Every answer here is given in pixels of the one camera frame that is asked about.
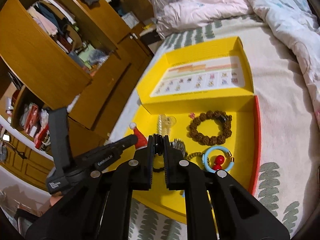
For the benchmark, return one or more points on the pink floral quilt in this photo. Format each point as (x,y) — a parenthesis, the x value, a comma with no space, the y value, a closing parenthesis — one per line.
(281,40)

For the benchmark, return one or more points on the pearl clear hair claw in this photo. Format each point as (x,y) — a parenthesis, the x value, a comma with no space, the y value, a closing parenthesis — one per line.
(164,124)

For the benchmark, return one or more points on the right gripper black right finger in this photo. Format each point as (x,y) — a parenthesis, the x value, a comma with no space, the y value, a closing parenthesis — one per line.
(180,174)

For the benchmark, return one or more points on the yellow box lid with chart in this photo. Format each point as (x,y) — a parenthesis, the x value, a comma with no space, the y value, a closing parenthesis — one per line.
(213,75)

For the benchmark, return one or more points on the wooden wardrobe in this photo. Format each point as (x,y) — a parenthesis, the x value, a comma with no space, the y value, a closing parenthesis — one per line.
(51,78)

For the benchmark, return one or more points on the leaf pattern bed sheet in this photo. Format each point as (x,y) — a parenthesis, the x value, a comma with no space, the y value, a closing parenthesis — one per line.
(288,182)

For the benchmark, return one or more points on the yellow cardboard box tray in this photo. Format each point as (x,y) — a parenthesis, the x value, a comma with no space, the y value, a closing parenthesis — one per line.
(244,145)

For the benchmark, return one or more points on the santa hat hair clip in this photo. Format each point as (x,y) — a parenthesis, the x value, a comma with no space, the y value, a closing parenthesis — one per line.
(142,142)

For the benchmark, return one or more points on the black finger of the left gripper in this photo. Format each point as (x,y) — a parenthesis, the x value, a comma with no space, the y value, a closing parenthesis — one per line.
(122,144)

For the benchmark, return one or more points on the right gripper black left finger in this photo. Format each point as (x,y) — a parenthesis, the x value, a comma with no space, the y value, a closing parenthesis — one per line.
(135,174)

